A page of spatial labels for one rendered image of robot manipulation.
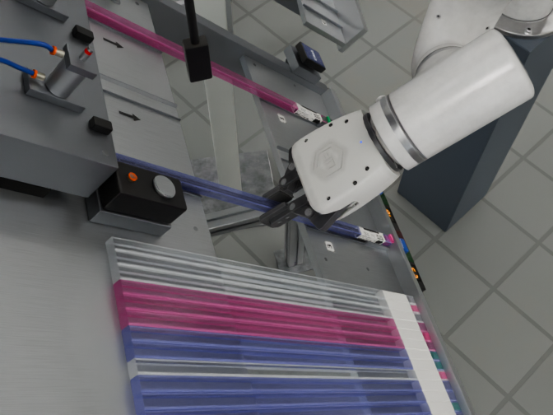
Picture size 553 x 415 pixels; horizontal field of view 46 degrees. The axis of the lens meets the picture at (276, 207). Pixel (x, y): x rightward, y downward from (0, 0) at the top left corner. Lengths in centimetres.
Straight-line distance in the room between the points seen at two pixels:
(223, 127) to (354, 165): 88
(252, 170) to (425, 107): 124
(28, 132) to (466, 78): 42
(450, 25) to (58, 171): 46
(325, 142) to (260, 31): 154
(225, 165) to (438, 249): 62
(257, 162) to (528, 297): 83
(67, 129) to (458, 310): 137
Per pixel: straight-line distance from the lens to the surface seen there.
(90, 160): 55
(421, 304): 95
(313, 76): 110
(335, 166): 74
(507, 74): 70
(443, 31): 79
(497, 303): 181
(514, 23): 135
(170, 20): 94
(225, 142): 163
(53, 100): 56
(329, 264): 84
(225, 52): 101
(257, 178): 189
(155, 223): 62
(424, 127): 70
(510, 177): 202
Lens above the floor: 159
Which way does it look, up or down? 60 degrees down
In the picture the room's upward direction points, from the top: straight up
